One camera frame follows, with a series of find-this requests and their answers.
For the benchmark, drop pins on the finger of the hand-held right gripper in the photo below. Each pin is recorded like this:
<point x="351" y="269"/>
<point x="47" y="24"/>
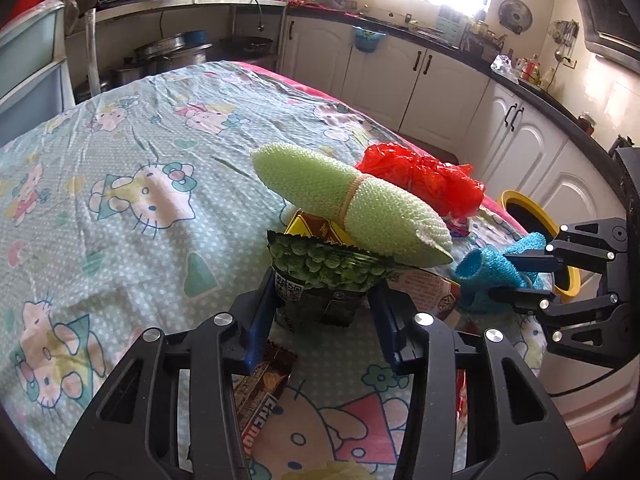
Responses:
<point x="530" y="260"/>
<point x="520" y="300"/>

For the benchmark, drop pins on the red plastic bag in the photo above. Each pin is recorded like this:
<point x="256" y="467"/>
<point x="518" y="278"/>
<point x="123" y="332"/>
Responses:
<point x="425" y="175"/>

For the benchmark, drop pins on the white kitchen base cabinets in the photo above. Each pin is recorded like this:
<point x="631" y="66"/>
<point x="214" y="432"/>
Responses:
<point x="440" y="95"/>

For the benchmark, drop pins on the light blue drawer unit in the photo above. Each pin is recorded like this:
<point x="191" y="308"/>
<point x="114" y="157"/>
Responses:
<point x="30" y="70"/>

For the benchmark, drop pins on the cartoon cat printed tablecloth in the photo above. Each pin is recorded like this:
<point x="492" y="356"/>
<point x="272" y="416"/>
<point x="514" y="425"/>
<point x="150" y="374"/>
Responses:
<point x="150" y="270"/>

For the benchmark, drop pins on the tan rubber band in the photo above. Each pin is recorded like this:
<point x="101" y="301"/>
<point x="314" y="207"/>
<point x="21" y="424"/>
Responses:
<point x="352" y="195"/>

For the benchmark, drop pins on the clear glass bottle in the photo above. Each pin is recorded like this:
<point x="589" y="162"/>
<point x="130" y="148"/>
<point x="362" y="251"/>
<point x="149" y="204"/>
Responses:
<point x="548" y="80"/>

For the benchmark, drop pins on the steel steamer pot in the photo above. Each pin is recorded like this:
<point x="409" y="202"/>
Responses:
<point x="172" y="50"/>

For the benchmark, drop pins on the clear crumpled plastic bag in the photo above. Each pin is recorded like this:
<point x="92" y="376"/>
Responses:
<point x="501" y="65"/>

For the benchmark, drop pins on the green foam net roll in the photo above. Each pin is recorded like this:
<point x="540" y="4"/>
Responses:
<point x="310" y="180"/>

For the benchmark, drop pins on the wall utensil rack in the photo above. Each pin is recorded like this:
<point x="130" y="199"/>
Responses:
<point x="564" y="37"/>

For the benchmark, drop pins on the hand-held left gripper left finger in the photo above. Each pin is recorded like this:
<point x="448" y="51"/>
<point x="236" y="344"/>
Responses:
<point x="257" y="322"/>

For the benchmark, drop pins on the blue hanging basket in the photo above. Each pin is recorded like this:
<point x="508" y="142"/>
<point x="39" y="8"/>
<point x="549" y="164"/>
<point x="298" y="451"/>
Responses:
<point x="369" y="40"/>

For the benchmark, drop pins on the blue knitted cloth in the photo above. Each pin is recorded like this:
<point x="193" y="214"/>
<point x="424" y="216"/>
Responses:
<point x="480" y="270"/>

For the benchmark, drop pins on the yellow brown snack packet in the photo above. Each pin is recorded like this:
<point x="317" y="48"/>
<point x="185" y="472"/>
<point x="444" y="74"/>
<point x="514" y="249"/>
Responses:
<point x="300" y="224"/>

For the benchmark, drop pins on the yellow rimmed bin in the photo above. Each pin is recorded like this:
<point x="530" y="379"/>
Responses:
<point x="526" y="214"/>

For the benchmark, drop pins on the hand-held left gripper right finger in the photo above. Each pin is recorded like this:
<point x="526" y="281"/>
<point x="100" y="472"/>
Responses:
<point x="387" y="322"/>

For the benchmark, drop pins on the red labelled bottle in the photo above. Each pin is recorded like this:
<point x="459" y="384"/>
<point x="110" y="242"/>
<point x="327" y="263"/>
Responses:
<point x="532" y="71"/>

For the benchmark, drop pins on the dark lidded jar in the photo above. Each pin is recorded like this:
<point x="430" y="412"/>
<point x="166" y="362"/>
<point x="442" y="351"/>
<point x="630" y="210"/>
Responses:
<point x="586" y="124"/>

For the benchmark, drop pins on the black wok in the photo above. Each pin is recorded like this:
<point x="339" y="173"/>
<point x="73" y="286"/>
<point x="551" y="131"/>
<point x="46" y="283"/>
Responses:
<point x="247" y="46"/>

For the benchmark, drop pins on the teal storage organiser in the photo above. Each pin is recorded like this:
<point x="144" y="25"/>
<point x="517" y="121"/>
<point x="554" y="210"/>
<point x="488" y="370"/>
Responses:
<point x="452" y="22"/>

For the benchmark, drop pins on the black range hood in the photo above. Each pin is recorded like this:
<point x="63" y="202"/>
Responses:
<point x="610" y="5"/>

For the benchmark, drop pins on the black kitchen countertop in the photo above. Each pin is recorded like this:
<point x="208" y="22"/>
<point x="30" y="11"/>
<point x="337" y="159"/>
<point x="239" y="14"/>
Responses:
<point x="550" y="100"/>

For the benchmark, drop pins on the brown snack bar wrapper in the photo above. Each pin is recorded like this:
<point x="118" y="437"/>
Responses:
<point x="265" y="385"/>

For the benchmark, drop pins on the green pea snack packet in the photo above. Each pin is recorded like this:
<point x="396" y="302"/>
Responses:
<point x="320" y="262"/>

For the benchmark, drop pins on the small grey fan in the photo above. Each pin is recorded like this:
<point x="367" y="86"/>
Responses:
<point x="515" y="16"/>

